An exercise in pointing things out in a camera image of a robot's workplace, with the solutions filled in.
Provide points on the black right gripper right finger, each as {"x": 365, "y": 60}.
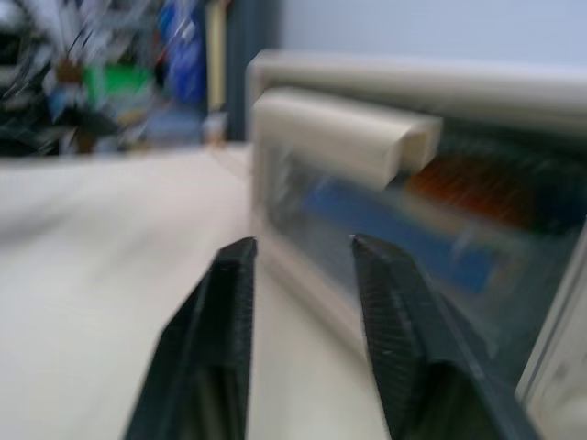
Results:
{"x": 413, "y": 348}

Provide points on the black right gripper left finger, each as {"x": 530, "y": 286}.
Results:
{"x": 208, "y": 348}

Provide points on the glass oven door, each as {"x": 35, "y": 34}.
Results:
{"x": 458, "y": 229}

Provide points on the cream toaster oven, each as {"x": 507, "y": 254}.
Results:
{"x": 527, "y": 91}

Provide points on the cluttered background shelf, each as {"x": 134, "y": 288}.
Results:
{"x": 101, "y": 78}

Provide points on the grey vertical post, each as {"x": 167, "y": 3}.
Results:
{"x": 238, "y": 69}

